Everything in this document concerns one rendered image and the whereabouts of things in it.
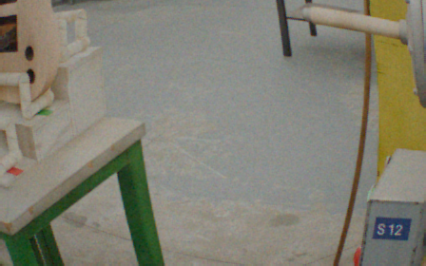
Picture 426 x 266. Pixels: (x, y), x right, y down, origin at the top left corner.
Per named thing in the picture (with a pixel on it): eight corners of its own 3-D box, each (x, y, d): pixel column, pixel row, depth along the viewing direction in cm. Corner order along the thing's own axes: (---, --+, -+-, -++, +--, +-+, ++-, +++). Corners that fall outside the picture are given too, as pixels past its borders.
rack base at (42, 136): (74, 138, 160) (69, 100, 157) (38, 164, 147) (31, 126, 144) (12, 125, 173) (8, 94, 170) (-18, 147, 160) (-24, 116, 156)
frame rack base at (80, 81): (108, 114, 172) (103, 45, 166) (74, 139, 160) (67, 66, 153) (40, 106, 185) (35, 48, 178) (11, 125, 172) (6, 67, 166)
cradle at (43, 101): (56, 102, 156) (55, 88, 154) (30, 120, 146) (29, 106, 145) (48, 101, 157) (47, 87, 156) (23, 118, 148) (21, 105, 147)
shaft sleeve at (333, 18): (401, 22, 107) (398, 23, 104) (403, 39, 108) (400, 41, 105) (315, 6, 115) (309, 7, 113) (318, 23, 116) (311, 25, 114)
